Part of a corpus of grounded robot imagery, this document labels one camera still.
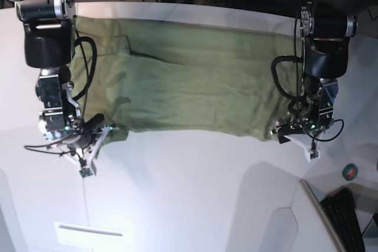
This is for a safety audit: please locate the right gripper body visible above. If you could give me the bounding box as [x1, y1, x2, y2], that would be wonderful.
[38, 112, 103, 151]

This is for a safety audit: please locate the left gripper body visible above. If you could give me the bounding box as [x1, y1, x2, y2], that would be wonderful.
[271, 100, 335, 143]

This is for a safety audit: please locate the green t-shirt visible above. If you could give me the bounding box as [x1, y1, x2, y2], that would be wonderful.
[77, 17, 300, 142]

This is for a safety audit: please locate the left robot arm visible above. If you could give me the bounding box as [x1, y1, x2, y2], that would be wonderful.
[271, 0, 371, 143]

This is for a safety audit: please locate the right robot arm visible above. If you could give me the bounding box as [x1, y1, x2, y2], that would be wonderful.
[9, 0, 106, 154]

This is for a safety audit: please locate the green tape roll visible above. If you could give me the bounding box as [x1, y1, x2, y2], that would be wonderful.
[342, 163, 358, 181]

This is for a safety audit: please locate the black keyboard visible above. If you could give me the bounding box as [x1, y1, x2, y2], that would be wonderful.
[320, 188, 366, 252]

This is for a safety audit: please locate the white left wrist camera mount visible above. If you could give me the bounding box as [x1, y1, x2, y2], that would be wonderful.
[278, 135, 321, 162]

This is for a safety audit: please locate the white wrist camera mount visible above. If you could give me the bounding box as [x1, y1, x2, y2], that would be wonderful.
[278, 135, 321, 162]
[56, 124, 118, 179]

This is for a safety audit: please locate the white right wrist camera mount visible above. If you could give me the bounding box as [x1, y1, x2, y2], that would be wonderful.
[56, 124, 118, 179]

